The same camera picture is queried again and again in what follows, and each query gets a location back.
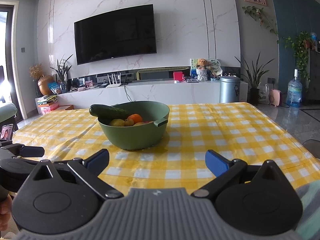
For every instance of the green cucumber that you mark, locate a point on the green cucumber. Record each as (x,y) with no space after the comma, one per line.
(107,111)

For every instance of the transparent chair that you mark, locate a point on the transparent chair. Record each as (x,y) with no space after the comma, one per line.
(312,146)

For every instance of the green plant in glass vase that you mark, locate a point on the green plant in glass vase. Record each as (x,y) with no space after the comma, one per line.
(62,75)

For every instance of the green sofa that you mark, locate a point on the green sofa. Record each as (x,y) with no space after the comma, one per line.
(7,112)

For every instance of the orange round vase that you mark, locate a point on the orange round vase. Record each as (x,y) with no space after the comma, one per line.
(45,86)

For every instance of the brown teddy bear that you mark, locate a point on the brown teddy bear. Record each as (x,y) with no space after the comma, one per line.
(202,63)

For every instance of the smartphone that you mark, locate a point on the smartphone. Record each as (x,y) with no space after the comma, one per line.
(6,132)

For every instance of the small green pear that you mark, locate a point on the small green pear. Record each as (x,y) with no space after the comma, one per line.
(117,123)

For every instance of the long-leaf potted plant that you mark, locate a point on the long-leaf potted plant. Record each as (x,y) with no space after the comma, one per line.
(253,80)

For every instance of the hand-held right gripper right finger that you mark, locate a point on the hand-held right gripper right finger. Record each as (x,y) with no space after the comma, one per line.
(217,162)

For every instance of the hanging vine plant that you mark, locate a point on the hanging vine plant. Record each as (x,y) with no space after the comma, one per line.
(260,17)

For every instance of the pink fan heater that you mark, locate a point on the pink fan heater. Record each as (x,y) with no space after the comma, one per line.
(275,97)

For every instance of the blue water jug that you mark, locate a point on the blue water jug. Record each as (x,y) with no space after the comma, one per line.
(294,92)

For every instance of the silver trash can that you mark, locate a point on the silver trash can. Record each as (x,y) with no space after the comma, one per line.
(229,90)

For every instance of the dried flower bunch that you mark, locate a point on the dried flower bunch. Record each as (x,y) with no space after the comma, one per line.
(36,71)

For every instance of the green colander bowl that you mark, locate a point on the green colander bowl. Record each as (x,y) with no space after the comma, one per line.
(135,137)

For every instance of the green picture card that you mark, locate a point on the green picture card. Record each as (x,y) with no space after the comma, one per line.
(193,66)

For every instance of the orange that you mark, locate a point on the orange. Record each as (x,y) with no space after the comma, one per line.
(129,123)
(135,118)

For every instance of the yellow checked tablecloth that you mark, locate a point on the yellow checked tablecloth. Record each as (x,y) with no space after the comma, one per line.
(212,135)

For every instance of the dark framed box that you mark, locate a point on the dark framed box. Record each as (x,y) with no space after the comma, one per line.
(162,74)

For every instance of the orange flat box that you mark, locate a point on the orange flat box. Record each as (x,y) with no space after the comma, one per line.
(65,108)

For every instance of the round paper fan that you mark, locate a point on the round paper fan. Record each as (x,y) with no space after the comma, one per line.
(214,66)

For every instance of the white marble tv cabinet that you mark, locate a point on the white marble tv cabinet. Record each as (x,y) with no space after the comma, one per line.
(175,93)

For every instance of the white plastic bag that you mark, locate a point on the white plastic bag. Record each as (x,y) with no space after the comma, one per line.
(264,96)

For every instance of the red box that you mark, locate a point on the red box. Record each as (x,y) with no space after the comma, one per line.
(178,76)

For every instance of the pink boxes stack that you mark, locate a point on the pink boxes stack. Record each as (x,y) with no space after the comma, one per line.
(48,109)

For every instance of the striped green clothing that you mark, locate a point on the striped green clothing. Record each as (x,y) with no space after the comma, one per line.
(311,210)

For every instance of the person's left hand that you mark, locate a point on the person's left hand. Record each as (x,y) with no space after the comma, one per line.
(4,208)

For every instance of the pink photo frame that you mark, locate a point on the pink photo frame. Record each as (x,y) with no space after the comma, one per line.
(89,84)

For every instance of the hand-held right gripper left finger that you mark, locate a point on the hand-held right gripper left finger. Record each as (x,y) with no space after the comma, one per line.
(96,159)

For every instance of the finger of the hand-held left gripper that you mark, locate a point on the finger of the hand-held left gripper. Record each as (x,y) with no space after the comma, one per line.
(32,151)

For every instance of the stack of coloured papers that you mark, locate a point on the stack of coloured papers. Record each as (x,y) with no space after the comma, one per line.
(47,100)

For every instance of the black wall television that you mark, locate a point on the black wall television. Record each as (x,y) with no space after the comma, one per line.
(115,35)

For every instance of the white router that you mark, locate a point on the white router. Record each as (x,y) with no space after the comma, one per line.
(114,85)

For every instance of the blue snack bag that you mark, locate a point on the blue snack bag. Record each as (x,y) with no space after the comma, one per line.
(54,88)

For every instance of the bushy green vine plant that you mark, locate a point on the bushy green vine plant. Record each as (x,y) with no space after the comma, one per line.
(300,50)

